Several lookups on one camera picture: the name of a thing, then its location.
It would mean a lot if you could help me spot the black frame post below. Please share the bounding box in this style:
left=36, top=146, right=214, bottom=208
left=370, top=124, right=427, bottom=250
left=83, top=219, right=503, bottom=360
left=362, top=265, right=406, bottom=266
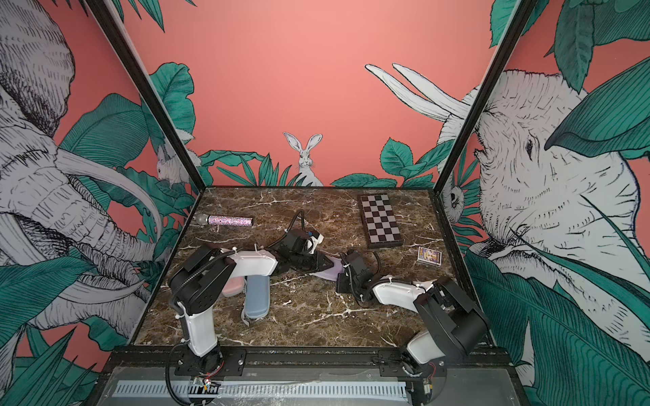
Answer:
left=86, top=0, right=206, bottom=194
left=433, top=0, right=539, bottom=194

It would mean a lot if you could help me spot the checkered chess board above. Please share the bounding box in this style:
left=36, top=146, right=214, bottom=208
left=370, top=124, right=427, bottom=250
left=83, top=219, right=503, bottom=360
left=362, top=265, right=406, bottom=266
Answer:
left=357, top=194, right=404, bottom=249

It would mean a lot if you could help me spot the white perforated cable duct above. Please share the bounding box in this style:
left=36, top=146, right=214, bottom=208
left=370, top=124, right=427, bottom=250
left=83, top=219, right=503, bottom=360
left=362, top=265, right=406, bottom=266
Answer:
left=111, top=380, right=409, bottom=400

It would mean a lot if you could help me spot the glittery purple bottle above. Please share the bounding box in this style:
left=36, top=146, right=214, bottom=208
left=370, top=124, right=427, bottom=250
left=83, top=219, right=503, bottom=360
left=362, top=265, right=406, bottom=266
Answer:
left=196, top=213, right=254, bottom=227

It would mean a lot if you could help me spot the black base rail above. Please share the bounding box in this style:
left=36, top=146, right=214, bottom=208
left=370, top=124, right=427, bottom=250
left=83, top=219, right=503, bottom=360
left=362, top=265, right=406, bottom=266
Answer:
left=103, top=346, right=516, bottom=379

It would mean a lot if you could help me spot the blue zippered umbrella case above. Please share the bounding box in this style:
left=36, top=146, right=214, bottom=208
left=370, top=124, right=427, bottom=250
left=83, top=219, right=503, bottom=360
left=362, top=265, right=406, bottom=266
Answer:
left=241, top=276, right=270, bottom=326

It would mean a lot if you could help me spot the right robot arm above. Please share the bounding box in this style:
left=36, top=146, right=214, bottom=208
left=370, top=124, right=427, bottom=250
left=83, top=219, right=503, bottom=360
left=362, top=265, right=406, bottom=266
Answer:
left=336, top=250, right=489, bottom=377

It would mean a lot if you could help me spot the purple zippered umbrella case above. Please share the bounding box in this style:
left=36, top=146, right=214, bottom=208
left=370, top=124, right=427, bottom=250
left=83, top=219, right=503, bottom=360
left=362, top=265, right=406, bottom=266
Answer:
left=311, top=255, right=343, bottom=282

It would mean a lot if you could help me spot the pink zippered umbrella case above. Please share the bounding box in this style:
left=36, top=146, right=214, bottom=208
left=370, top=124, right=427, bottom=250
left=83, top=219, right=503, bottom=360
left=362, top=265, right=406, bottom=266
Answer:
left=221, top=277, right=246, bottom=297

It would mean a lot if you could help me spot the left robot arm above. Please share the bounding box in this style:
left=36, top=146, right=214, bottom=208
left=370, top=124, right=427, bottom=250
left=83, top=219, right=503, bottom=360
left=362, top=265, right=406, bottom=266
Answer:
left=169, top=229, right=342, bottom=359

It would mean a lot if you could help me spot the left black frame post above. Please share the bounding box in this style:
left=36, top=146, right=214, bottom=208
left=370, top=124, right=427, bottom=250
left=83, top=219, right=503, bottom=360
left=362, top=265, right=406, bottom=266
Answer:
left=86, top=0, right=206, bottom=194

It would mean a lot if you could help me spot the right black frame post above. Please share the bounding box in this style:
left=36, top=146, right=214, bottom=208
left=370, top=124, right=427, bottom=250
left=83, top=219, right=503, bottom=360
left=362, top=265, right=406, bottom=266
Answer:
left=433, top=0, right=539, bottom=194

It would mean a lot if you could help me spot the small card box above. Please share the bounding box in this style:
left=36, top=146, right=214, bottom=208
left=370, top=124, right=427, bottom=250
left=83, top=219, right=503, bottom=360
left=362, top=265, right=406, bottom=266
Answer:
left=416, top=246, right=443, bottom=267

